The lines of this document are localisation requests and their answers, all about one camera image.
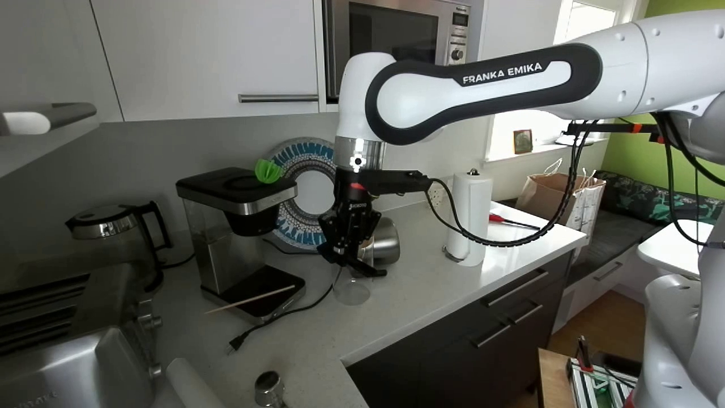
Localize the silver cabinet handle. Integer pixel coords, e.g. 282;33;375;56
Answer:
236;91;319;107

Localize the small picture frame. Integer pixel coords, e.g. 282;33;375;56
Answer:
511;128;535;155

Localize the steel drip coffee maker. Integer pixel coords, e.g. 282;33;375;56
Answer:
175;166;308;320

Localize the chrome sink faucet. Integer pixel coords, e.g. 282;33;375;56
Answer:
134;294;164;380

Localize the black rod with red clips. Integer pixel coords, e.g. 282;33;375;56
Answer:
561;117;674;145

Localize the thin wooden stick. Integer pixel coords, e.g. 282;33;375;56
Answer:
202;281;299;320

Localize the blue white ring holder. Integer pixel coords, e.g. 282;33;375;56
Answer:
262;135;341;257

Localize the white paper towel roll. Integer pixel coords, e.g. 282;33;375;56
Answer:
442;169;496;268

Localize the white cabinet door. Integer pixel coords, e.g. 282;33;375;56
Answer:
87;0;322;124

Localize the box with green items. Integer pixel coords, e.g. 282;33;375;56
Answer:
564;335;645;408

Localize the black power cable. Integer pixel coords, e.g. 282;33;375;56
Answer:
227;257;343;354

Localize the clear glass jar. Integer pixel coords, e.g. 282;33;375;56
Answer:
332;258;375;309

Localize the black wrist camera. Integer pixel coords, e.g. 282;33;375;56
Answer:
360;168;435;194

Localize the short silver drawer handle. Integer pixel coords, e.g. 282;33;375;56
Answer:
592;258;630;284

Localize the long silver drawer handle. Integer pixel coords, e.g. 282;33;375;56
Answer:
473;302;546;352
484;268;550;309

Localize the stainless steel sink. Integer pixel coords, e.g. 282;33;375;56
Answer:
0;327;155;408

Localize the small wooden side table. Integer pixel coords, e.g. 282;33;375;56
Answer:
535;347;577;408

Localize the silver toaster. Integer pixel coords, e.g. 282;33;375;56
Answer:
0;258;140;358

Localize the built-in steel microwave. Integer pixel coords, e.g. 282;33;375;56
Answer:
322;0;484;104

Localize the black camera cable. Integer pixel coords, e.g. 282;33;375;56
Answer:
420;117;599;249

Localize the dark patterned cushion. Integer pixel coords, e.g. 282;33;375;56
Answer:
598;169;715;227

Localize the red pen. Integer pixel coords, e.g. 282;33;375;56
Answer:
486;210;543;231

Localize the small metal sink strainer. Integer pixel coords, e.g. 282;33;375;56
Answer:
251;370;289;408

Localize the brown paper bag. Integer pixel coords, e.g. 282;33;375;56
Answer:
515;169;602;234

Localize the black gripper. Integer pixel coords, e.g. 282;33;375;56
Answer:
314;168;389;279

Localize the steel electric kettle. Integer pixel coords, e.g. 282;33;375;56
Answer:
63;198;175;294

